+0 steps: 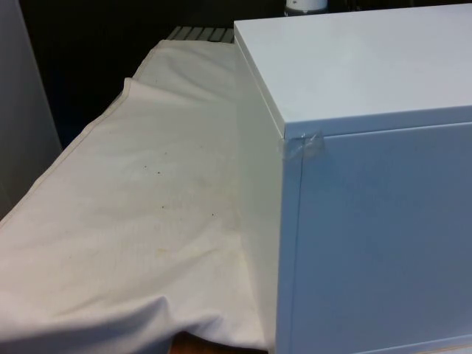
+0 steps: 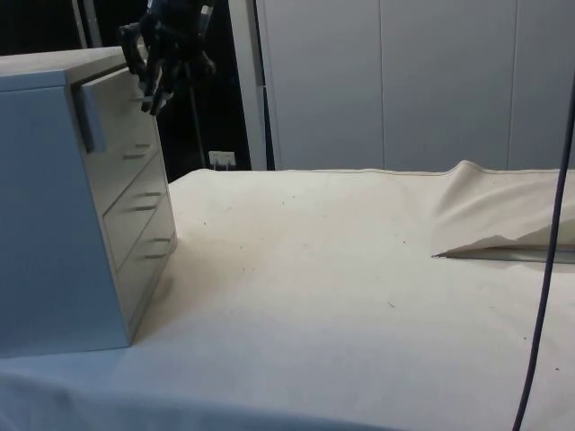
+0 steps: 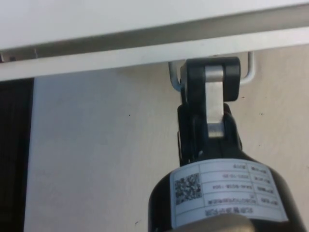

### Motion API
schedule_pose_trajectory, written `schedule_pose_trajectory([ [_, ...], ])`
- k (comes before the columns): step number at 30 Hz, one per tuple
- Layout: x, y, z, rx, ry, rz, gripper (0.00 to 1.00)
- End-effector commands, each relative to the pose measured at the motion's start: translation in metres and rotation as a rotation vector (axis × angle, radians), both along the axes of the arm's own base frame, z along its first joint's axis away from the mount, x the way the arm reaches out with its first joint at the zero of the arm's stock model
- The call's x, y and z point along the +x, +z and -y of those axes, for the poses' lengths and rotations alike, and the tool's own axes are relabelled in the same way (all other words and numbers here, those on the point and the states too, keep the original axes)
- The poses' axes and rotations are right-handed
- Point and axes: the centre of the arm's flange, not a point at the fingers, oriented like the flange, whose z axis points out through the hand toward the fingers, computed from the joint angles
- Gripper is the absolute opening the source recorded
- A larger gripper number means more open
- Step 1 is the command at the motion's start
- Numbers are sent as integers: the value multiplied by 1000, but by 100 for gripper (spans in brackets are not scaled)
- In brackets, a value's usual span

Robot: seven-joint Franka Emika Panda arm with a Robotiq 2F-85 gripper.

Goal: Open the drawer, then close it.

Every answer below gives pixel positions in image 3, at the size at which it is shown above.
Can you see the white chest of drawers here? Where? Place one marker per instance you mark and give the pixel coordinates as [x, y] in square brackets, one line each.
[120, 17]

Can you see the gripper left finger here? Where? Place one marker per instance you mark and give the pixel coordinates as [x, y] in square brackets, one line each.
[185, 135]

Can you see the white drawer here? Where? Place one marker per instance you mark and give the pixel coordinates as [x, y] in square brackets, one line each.
[120, 59]

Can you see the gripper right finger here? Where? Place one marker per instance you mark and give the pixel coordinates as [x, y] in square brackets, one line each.
[213, 96]

